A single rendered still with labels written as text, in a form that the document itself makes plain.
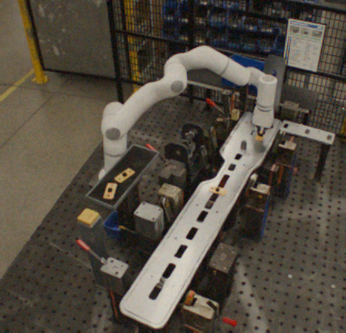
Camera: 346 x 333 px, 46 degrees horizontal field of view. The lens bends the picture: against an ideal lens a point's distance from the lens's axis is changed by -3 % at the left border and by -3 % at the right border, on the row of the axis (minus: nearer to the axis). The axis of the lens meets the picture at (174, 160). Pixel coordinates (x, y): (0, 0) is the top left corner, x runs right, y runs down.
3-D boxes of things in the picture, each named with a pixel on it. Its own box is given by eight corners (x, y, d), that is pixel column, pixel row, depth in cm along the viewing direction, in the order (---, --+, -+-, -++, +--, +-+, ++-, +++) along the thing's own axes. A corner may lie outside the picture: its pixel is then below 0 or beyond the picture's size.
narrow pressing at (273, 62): (278, 112, 235) (286, 58, 212) (259, 107, 239) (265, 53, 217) (278, 111, 235) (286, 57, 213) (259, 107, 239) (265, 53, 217)
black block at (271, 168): (271, 215, 216) (279, 174, 197) (252, 209, 220) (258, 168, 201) (276, 205, 221) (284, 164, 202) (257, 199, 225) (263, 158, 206)
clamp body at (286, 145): (286, 202, 223) (296, 152, 200) (265, 195, 227) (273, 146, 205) (290, 191, 229) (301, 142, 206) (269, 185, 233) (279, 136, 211)
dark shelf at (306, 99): (311, 114, 232) (312, 110, 230) (171, 79, 265) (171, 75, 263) (319, 96, 247) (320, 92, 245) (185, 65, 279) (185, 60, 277)
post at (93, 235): (106, 291, 184) (91, 229, 155) (93, 285, 187) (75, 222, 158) (116, 279, 189) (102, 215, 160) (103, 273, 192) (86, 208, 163)
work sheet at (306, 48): (317, 73, 239) (327, 24, 219) (280, 65, 247) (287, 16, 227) (318, 72, 240) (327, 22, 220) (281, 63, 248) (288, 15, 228)
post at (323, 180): (325, 185, 232) (337, 145, 213) (306, 179, 236) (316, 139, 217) (327, 178, 236) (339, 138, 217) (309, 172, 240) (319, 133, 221)
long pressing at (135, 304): (168, 336, 138) (167, 334, 137) (113, 309, 146) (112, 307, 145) (283, 121, 230) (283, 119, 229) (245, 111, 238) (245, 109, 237)
